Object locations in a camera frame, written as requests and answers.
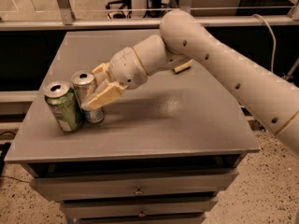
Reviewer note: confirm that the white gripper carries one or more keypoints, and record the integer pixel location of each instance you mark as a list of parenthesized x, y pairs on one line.
[(127, 67)]

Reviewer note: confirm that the silver blue redbull can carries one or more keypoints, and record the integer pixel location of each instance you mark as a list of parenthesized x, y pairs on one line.
[(84, 84)]

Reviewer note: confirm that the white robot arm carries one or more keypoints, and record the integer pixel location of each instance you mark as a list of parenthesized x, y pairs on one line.
[(273, 101)]

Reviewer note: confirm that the green soda can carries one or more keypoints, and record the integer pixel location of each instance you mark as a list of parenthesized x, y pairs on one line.
[(62, 102)]

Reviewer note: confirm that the yellow sponge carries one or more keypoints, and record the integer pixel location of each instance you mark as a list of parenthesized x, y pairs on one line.
[(183, 67)]

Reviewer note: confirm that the grey drawer cabinet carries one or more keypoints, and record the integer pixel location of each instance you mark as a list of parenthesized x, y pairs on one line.
[(175, 122)]

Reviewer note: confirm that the black office chair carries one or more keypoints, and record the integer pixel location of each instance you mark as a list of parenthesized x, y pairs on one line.
[(123, 12)]

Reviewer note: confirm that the top grey drawer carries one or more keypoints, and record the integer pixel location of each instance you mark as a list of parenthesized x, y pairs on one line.
[(133, 185)]

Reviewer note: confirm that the grey drawer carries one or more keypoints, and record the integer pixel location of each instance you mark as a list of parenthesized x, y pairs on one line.
[(133, 185), (163, 219), (139, 208)]

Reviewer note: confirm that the middle grey drawer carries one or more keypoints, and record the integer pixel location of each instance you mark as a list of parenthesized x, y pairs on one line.
[(139, 208)]

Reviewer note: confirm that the bottom grey drawer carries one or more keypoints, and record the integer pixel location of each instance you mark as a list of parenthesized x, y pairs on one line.
[(163, 219)]

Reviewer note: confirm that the metal railing frame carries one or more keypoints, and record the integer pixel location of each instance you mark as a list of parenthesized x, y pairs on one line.
[(24, 15)]

